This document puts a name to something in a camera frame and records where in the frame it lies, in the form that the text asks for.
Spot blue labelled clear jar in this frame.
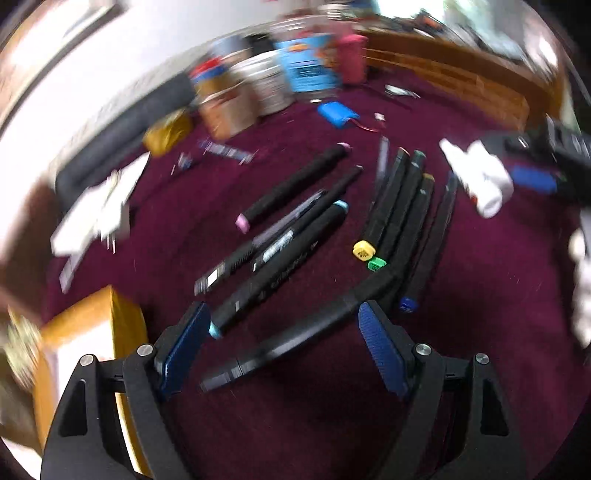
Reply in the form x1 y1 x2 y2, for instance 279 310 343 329
270 15 341 100

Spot blue battery pack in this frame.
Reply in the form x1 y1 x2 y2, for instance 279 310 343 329
317 101 360 128

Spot black marker light blue caps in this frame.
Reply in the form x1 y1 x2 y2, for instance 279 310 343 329
208 200 349 339

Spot brown jar of sticks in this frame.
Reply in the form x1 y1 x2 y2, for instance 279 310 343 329
189 57 259 141

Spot yellow tape roll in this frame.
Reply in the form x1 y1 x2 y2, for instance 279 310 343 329
142 109 193 157

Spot wooden side cabinet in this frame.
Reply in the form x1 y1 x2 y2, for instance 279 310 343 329
366 30 566 131

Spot white spray bottle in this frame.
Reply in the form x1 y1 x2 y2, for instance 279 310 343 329
439 139 514 219

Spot white plastic tub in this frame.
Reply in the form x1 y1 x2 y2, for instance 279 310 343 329
230 50 294 116

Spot black marker green cap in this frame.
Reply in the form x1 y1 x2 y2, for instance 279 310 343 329
368 150 426 271

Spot black marker yellow cap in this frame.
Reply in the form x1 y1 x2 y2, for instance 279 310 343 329
353 147 410 262

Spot long black marker olive cap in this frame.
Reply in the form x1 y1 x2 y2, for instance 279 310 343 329
200 174 435 391

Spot small silver tube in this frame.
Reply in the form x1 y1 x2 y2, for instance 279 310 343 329
385 84 421 99

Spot black leather sofa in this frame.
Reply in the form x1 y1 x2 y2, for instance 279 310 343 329
55 73 195 212

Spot small blue cap piece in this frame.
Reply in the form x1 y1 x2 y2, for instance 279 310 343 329
177 153 193 170

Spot yellow taped cardboard box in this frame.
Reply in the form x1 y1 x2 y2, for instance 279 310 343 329
32 284 153 478

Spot white gloved right hand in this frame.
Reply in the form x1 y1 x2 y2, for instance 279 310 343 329
568 229 591 349

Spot thin black fineliner pen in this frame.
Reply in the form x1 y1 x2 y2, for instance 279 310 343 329
252 165 363 272

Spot black gel pen clear barrel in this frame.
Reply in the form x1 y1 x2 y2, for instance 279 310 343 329
193 189 328 296

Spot white papers stack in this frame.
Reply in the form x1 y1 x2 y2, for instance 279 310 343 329
50 152 150 256

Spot blue patterned pen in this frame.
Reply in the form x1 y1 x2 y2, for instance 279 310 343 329
198 140 256 165

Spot black marker blue cap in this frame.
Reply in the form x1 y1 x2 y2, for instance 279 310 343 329
400 172 459 313

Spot pink cup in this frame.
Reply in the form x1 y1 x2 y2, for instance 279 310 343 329
338 34 368 85

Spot black marker pink caps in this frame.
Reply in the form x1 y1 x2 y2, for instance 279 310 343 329
235 142 352 234

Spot white power adapter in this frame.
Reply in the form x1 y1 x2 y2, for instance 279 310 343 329
52 199 130 293

